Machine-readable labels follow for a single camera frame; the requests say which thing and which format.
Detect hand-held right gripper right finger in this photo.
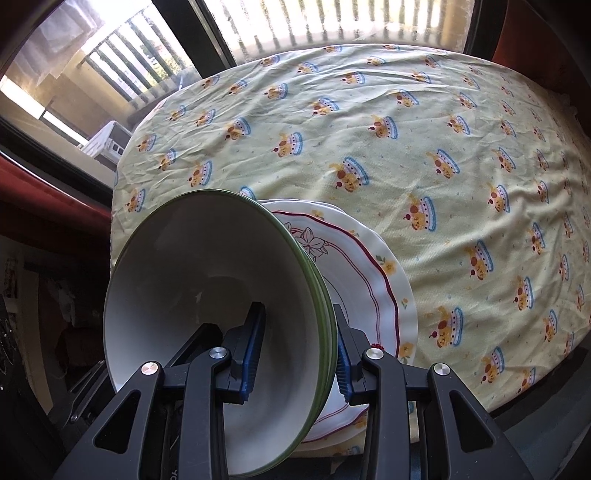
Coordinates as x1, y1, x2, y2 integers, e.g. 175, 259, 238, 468
332, 305, 518, 480

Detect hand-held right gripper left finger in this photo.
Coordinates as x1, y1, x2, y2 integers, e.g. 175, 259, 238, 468
53, 301, 267, 480

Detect floral ceramic bowl green rim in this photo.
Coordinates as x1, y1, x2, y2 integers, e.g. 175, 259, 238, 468
222, 189, 333, 467
240, 194, 340, 444
102, 188, 326, 478

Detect scalloped dish dark rim line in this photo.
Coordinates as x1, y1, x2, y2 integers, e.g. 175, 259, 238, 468
265, 210, 399, 444

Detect scalloped dish yellow flowers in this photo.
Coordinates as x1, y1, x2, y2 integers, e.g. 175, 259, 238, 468
256, 198, 419, 455

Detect yellow printed tablecloth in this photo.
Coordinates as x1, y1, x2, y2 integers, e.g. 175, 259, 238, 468
111, 43, 591, 457

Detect white air conditioner unit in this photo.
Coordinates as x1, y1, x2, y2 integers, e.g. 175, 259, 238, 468
78, 120, 132, 167

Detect balcony railing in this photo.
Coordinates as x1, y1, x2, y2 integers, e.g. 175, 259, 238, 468
83, 0, 476, 93

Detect white hanging cloth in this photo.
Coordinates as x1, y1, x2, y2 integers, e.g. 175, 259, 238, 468
28, 0, 93, 70

